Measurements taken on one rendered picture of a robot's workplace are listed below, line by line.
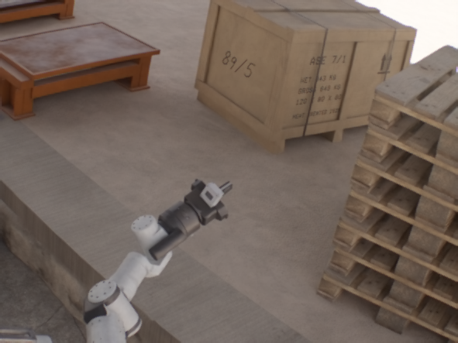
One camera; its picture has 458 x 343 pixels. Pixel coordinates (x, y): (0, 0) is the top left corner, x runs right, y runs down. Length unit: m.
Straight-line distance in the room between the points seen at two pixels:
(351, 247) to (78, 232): 1.24
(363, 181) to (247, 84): 1.67
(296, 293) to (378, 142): 0.82
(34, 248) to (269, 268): 1.14
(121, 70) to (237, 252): 1.77
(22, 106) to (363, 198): 2.25
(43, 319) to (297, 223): 1.40
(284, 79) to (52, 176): 1.40
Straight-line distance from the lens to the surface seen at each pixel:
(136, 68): 4.87
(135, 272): 1.77
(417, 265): 3.02
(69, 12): 6.36
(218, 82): 4.70
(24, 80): 4.33
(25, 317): 3.44
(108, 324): 1.61
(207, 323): 3.02
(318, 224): 3.83
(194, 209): 1.88
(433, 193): 2.88
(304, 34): 4.17
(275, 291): 3.28
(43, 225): 3.49
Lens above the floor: 2.28
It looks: 28 degrees down
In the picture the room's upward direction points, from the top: 11 degrees clockwise
